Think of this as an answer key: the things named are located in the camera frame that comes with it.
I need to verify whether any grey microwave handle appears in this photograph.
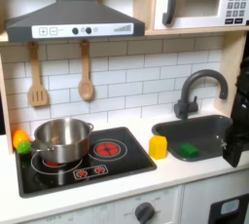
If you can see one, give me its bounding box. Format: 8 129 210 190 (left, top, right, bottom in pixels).
161 0 178 26

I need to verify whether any wooden spoon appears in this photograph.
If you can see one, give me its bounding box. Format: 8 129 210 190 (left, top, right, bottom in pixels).
77 40 95 101

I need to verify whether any steel pot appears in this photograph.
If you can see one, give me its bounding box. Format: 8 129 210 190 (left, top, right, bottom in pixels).
31 118 95 165

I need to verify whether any wooden shelf board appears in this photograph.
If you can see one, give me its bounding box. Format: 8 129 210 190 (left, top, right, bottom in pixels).
144 25 249 37

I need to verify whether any black toy stove top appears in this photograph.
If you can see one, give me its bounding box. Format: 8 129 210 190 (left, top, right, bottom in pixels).
14 126 159 199

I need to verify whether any green toy vegetable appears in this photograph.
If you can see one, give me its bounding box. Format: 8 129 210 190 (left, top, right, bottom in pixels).
17 141 33 155

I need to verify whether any dark grey sink basin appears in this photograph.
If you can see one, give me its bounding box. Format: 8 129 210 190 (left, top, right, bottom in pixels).
151 114 234 163

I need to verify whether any white toy microwave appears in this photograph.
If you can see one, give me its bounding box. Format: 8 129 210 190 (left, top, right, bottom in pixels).
153 0 249 31

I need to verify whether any grey oven knob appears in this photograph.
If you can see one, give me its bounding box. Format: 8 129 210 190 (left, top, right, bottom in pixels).
134 202 156 224

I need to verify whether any yellow toy block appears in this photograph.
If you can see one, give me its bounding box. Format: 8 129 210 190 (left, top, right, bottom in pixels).
148 134 168 161

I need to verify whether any grey extractor hood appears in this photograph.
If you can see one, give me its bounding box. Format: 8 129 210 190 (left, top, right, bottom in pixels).
4 0 146 43

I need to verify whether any white oven front panel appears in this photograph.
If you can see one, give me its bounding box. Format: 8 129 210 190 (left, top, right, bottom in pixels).
18 185 183 224

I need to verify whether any dark grey tap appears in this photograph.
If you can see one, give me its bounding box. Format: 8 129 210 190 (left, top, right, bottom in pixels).
173 69 230 120

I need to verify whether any green toy block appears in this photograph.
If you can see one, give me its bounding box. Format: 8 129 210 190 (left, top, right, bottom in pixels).
179 142 200 159

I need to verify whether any slotted wooden spatula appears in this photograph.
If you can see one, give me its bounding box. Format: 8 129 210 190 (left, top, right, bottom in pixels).
27 42 50 108

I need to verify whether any orange toy vegetable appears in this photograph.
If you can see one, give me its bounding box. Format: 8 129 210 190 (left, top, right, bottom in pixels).
12 130 32 149

